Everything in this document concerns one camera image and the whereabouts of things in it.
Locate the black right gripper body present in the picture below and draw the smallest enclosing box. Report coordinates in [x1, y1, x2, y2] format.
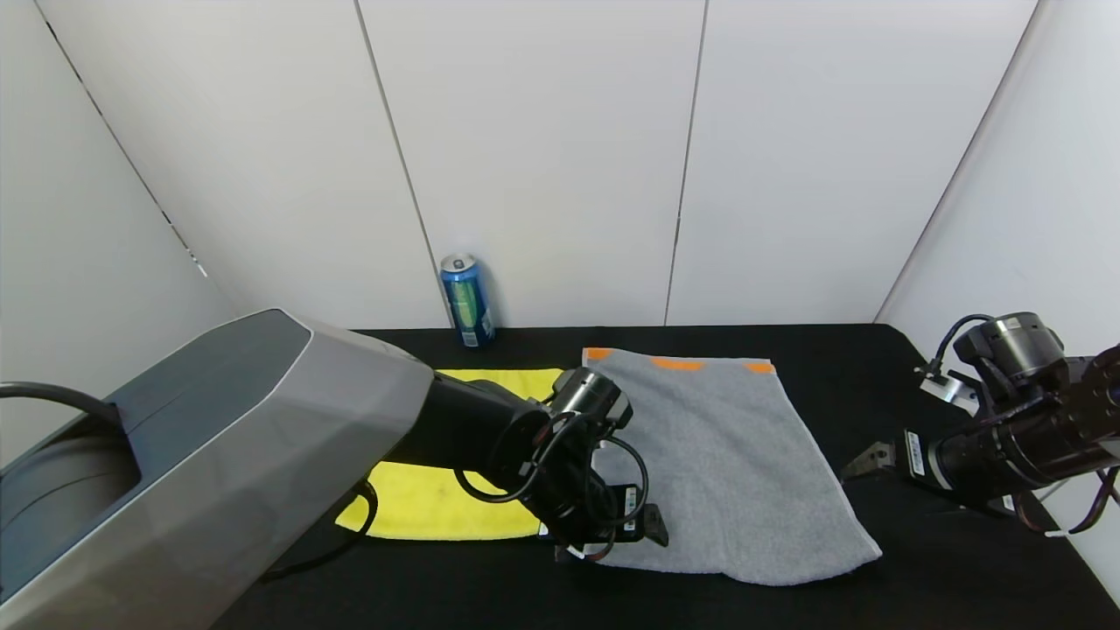
[894, 427, 1026, 517]

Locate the grey towel with orange marks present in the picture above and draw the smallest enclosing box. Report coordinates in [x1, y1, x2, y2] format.
[582, 346, 883, 587]

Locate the yellow towel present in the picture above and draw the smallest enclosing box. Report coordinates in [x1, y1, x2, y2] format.
[335, 367, 568, 541]

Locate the blue and green drink can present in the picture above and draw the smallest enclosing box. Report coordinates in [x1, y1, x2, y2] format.
[439, 253, 496, 349]

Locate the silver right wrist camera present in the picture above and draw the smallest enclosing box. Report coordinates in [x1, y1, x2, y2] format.
[917, 367, 981, 414]

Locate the thin black left wrist cable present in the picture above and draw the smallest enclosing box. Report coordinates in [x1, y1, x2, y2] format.
[451, 411, 650, 561]

